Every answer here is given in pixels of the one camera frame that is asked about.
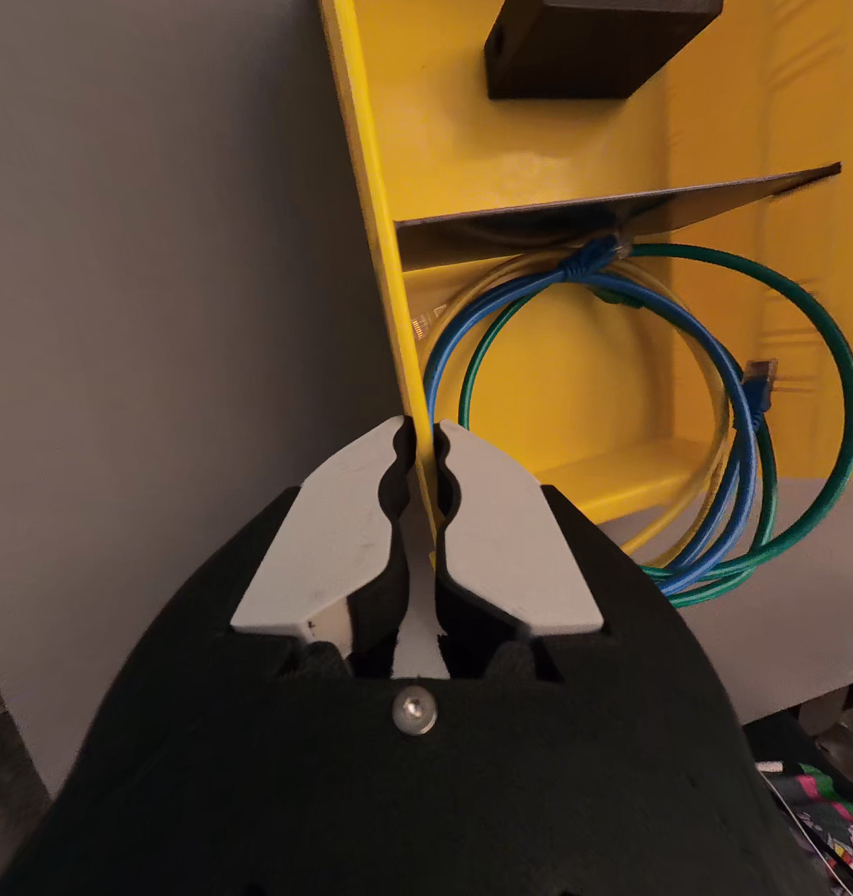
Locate green ethernet cable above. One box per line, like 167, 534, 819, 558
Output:
460, 243, 853, 606

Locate yellow plastic bin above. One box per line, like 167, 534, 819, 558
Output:
319, 0, 853, 568

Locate yellow ethernet cable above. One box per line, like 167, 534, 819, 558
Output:
411, 248, 739, 557

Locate blue ethernet cable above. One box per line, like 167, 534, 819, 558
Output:
423, 236, 777, 596

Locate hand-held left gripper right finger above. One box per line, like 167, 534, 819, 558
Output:
433, 420, 604, 679

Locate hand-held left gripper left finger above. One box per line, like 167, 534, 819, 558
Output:
229, 416, 415, 679

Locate black network switch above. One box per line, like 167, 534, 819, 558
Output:
484, 0, 723, 100

